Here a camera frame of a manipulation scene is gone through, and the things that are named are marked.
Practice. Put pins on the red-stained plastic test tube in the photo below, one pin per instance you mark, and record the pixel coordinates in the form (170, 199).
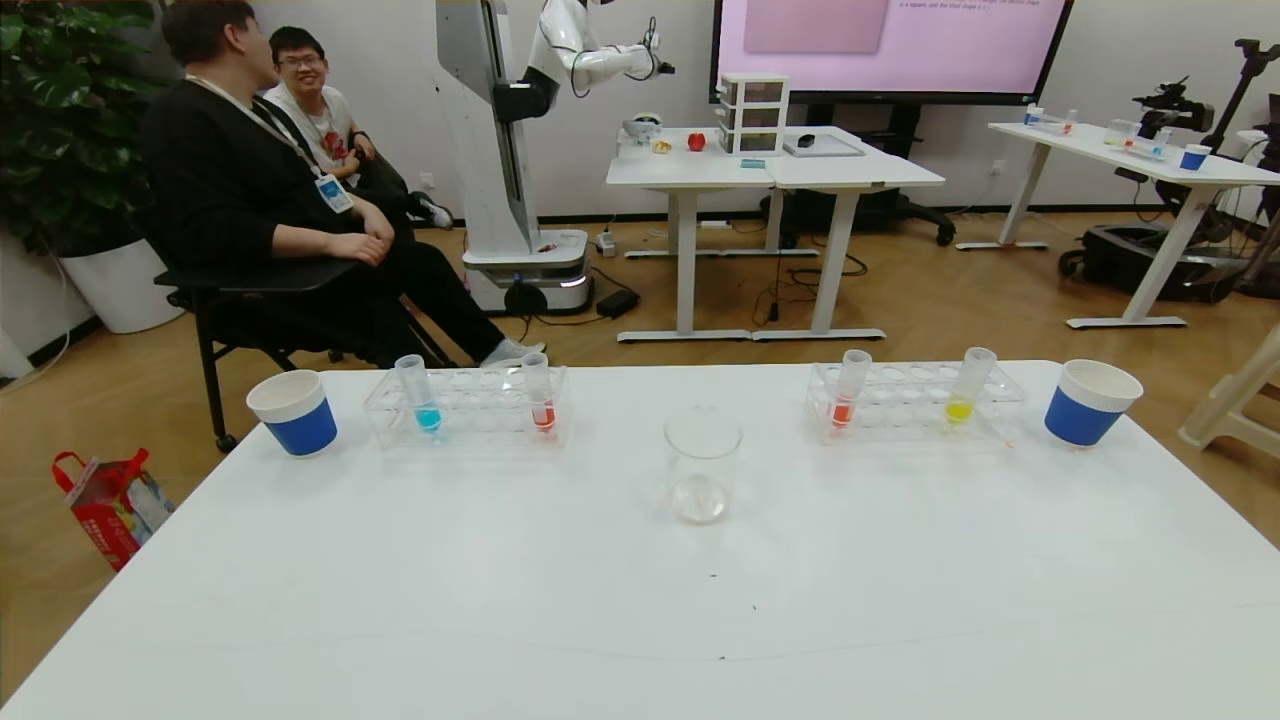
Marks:
(541, 400)

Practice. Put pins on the yellow-stained plastic test tube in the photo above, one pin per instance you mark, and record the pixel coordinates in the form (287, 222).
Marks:
(966, 392)

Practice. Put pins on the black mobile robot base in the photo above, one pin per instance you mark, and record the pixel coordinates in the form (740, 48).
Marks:
(1130, 260)

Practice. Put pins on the clear glass beaker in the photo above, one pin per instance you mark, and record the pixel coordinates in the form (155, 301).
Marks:
(703, 480)

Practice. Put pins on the clear acrylic test tube rack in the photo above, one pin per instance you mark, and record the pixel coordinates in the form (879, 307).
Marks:
(905, 405)
(480, 408)

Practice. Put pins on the test tube with red liquid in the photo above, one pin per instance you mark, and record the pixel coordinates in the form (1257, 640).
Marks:
(848, 395)

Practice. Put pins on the test tube with blue liquid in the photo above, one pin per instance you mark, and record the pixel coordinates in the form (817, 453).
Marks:
(420, 395)

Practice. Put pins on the small clear tube rack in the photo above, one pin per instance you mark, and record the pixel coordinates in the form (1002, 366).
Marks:
(1050, 122)
(1135, 140)

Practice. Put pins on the black power adapter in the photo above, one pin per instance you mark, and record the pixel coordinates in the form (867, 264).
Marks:
(618, 303)

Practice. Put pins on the white standing desk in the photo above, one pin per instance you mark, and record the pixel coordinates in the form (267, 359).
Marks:
(680, 170)
(860, 172)

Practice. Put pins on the white bowl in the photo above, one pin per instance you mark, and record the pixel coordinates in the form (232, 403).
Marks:
(642, 128)

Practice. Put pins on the white humanoid robot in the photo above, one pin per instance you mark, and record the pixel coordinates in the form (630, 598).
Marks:
(490, 150)

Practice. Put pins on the white drawer organiser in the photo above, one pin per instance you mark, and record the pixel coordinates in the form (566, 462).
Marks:
(752, 115)

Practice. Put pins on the grey laptop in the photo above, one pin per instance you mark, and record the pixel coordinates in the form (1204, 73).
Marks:
(825, 147)

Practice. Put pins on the black screen stand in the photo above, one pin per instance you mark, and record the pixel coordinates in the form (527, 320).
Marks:
(890, 205)

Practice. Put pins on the blue sleeved paper cup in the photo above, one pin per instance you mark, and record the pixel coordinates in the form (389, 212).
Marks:
(300, 425)
(1080, 415)

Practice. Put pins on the black chair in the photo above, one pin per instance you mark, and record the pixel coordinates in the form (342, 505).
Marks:
(260, 275)

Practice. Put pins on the large display screen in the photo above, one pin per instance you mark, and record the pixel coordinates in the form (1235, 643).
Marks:
(900, 60)

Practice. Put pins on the man in white t-shirt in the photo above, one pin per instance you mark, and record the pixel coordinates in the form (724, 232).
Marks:
(322, 118)

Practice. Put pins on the man in black clothes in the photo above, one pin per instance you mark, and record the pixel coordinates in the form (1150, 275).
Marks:
(220, 180)

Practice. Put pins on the white plant pot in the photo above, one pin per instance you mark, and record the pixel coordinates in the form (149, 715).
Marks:
(120, 290)

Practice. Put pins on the red gift bag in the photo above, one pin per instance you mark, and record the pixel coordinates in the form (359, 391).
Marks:
(110, 510)

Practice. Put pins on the small blue paper cup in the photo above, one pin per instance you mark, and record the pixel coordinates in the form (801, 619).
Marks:
(1194, 159)

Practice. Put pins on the green potted plant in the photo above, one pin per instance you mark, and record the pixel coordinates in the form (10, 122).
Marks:
(60, 120)

